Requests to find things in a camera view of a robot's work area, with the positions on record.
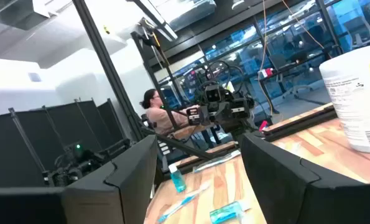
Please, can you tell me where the blue toothpaste tube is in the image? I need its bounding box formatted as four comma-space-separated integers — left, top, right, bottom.
209, 200, 251, 224

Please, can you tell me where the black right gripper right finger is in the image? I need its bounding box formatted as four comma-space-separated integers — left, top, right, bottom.
240, 132, 370, 224

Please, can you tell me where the white wipes canister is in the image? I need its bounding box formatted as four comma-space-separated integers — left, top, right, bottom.
318, 45, 370, 154

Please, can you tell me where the blue mouthwash bottle white cap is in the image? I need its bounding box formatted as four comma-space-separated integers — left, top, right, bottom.
168, 164, 187, 194

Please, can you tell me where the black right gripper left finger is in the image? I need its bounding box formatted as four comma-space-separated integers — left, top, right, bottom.
0, 134, 159, 224

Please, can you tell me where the person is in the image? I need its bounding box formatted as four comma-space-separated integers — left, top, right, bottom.
139, 88, 201, 138

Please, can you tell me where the black room divider panel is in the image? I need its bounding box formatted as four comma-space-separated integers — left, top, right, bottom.
0, 98, 126, 188

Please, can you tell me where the wrapped blue white toothbrush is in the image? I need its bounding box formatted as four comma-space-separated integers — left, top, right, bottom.
192, 149, 242, 174
157, 181, 211, 223

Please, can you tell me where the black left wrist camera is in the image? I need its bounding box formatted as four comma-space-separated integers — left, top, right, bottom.
204, 84, 225, 103

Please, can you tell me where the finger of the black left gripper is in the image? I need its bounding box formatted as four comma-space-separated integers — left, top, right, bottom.
187, 106, 205, 126
231, 98, 254, 119

